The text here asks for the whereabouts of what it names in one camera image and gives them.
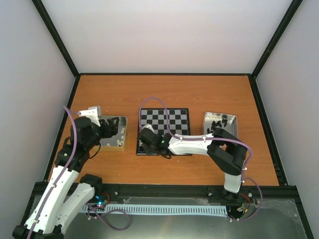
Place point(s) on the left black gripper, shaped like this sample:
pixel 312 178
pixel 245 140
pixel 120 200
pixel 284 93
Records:
pixel 114 129

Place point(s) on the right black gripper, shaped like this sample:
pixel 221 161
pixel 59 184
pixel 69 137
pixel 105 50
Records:
pixel 148 152

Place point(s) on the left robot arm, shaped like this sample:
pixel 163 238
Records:
pixel 55 210

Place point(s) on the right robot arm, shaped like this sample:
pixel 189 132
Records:
pixel 227 152

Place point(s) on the tan tray of white pieces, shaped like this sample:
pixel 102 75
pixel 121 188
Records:
pixel 119 141

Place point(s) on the clear tray of black pieces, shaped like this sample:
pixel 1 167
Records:
pixel 212 121

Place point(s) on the green lit circuit board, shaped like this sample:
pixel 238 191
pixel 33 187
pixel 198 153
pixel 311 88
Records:
pixel 102 200

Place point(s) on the black and white chessboard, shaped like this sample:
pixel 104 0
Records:
pixel 164 123

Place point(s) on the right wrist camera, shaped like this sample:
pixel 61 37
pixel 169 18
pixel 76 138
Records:
pixel 148 126

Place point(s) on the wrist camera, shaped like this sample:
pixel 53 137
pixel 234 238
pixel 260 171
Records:
pixel 93 113
pixel 148 126

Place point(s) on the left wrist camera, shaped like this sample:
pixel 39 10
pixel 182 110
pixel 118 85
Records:
pixel 93 113

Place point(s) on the light blue cable duct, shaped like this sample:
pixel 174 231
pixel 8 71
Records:
pixel 166 210

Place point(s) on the black aluminium frame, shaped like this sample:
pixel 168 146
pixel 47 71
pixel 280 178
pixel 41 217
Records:
pixel 283 191

